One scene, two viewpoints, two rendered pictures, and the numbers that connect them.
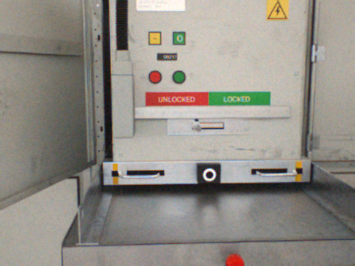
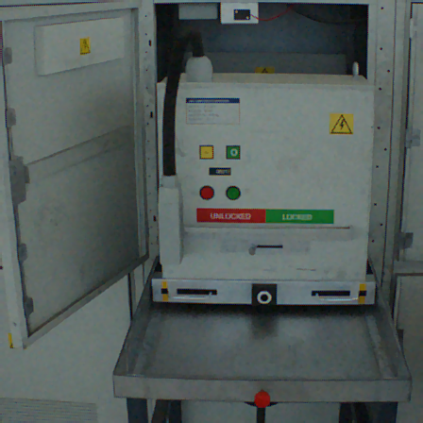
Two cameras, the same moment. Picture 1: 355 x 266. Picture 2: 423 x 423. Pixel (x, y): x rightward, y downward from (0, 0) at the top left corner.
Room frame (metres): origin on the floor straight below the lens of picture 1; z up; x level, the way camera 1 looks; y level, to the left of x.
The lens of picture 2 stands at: (-0.53, -0.17, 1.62)
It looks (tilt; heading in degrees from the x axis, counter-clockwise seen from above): 18 degrees down; 7
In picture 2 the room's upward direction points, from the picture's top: 1 degrees counter-clockwise
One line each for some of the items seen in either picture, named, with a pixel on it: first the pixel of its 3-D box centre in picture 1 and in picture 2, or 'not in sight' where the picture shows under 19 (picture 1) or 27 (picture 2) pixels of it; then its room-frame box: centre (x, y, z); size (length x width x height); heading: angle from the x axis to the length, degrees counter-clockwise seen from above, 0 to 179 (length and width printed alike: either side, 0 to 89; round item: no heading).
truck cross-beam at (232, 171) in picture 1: (207, 169); (264, 289); (1.09, -0.08, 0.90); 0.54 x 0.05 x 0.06; 93
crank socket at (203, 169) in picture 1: (208, 172); (263, 295); (1.05, -0.08, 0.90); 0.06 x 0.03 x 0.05; 93
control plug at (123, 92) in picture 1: (124, 99); (171, 222); (0.99, 0.12, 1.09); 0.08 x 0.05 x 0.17; 3
